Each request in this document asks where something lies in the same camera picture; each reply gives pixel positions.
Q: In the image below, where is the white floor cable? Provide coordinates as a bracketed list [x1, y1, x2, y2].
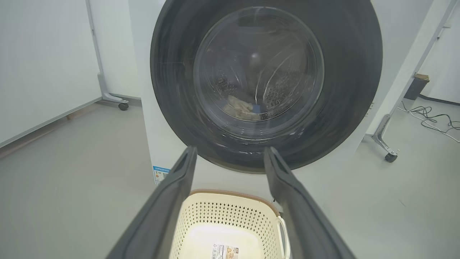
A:
[397, 108, 460, 144]

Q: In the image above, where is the blue energy label sticker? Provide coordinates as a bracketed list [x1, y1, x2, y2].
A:
[152, 165, 171, 185]

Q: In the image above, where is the white front-load washing machine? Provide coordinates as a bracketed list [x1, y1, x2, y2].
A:
[128, 0, 406, 216]

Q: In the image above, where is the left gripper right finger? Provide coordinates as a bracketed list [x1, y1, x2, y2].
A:
[264, 146, 356, 259]

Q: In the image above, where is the round washing machine door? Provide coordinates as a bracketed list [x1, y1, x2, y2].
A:
[150, 0, 383, 174]

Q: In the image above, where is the cream perforated laundry basket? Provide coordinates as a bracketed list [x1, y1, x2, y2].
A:
[169, 190, 291, 259]

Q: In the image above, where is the white barcode basket label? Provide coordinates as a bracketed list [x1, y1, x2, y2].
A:
[210, 244, 240, 259]

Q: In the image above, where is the pale yellow bear print garment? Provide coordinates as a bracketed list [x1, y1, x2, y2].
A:
[223, 95, 254, 120]

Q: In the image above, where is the black floor cable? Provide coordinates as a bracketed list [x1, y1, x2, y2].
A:
[401, 103, 460, 132]

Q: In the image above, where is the perforated steel washing machine drum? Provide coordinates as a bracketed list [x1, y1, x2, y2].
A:
[212, 14, 310, 121]

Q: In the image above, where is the grey partition stand with caster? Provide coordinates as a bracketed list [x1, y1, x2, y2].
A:
[372, 0, 460, 163]
[85, 0, 129, 111]

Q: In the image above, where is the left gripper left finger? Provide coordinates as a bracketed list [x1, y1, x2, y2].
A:
[106, 146, 198, 259]

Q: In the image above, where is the dark grey waste bin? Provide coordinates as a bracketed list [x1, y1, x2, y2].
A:
[404, 73, 430, 100]

